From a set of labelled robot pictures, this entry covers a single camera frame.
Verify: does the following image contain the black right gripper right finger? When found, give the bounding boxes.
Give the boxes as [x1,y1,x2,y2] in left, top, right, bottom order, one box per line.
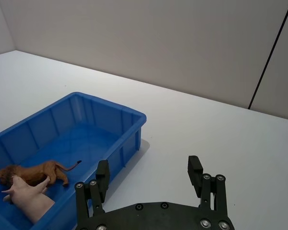
[187,155,229,219]

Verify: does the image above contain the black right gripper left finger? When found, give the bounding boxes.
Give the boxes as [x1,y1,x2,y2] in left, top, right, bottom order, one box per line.
[74,160,110,230]

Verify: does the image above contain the large blue plastic bin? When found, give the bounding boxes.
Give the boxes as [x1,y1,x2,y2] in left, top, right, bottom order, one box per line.
[0,92,147,230]

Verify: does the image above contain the brown toy lion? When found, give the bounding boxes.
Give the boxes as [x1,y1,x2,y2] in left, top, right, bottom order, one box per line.
[0,160,83,188]

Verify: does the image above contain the pink toy pig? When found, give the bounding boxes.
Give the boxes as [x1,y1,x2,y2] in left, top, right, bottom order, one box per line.
[0,176,56,224]

